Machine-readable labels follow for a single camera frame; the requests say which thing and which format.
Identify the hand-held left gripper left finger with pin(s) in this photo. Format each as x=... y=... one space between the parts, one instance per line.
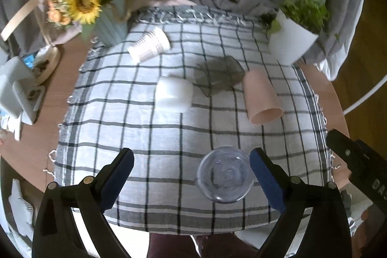
x=116 y=179

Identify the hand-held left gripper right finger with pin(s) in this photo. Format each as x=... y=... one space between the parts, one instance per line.
x=267 y=181

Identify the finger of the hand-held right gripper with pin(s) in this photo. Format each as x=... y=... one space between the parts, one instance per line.
x=343 y=146

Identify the clear glass cup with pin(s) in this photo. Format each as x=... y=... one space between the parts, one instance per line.
x=225 y=176

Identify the pink cup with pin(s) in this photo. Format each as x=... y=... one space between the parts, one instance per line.
x=260 y=94

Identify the smooth white cup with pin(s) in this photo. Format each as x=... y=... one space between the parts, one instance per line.
x=174 y=93

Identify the grey tinted glass cup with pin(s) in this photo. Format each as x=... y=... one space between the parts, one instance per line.
x=217 y=73

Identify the ribbed white cup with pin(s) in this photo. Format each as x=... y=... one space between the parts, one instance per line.
x=148 y=45

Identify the white hoop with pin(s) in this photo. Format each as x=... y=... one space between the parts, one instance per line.
x=367 y=94

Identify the grey checked tablecloth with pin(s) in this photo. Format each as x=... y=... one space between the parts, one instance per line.
x=121 y=113

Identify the white star cushion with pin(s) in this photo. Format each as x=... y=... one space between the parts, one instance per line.
x=22 y=209

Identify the white plant pot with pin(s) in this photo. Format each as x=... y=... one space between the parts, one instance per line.
x=287 y=37

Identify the round wooden tray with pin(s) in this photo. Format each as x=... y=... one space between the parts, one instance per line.
x=50 y=64

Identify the white box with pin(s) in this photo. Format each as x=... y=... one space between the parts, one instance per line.
x=13 y=85

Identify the green leafy plant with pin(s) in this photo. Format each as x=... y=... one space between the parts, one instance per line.
x=305 y=10

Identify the light blue ribbed vase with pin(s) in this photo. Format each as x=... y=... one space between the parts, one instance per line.
x=110 y=26

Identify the light wooden bar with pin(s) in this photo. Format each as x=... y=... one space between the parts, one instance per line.
x=19 y=17

